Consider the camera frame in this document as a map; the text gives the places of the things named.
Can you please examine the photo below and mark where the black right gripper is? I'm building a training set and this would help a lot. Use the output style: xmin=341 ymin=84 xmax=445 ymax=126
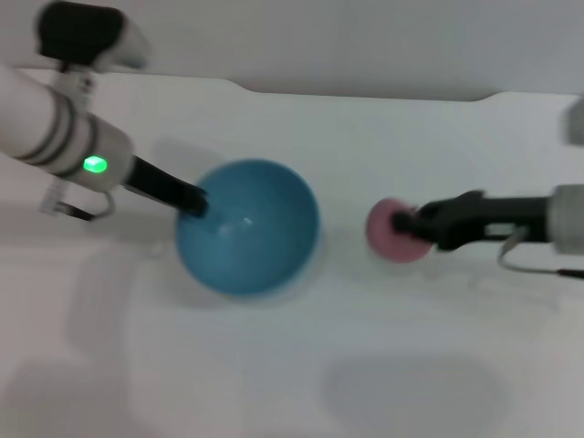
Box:
xmin=391 ymin=190 xmax=556 ymax=253

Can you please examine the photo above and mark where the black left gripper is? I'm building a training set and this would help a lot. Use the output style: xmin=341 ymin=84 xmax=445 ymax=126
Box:
xmin=120 ymin=154 xmax=212 ymax=219

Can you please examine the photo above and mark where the pink toy peach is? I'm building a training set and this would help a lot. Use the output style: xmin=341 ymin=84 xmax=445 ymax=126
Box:
xmin=364 ymin=197 xmax=435 ymax=265

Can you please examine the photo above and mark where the blue plastic bowl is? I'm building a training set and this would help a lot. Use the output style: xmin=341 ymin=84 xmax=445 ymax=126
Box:
xmin=174 ymin=158 xmax=321 ymax=297

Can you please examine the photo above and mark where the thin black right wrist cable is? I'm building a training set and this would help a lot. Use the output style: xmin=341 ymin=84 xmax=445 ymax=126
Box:
xmin=496 ymin=226 xmax=584 ymax=279

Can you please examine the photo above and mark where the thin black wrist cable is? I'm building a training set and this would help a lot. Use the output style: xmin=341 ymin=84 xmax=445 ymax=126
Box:
xmin=496 ymin=226 xmax=584 ymax=279
xmin=38 ymin=180 xmax=116 ymax=224

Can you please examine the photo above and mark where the thin black left wrist cable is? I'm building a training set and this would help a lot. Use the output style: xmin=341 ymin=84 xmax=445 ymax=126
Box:
xmin=38 ymin=180 xmax=116 ymax=224

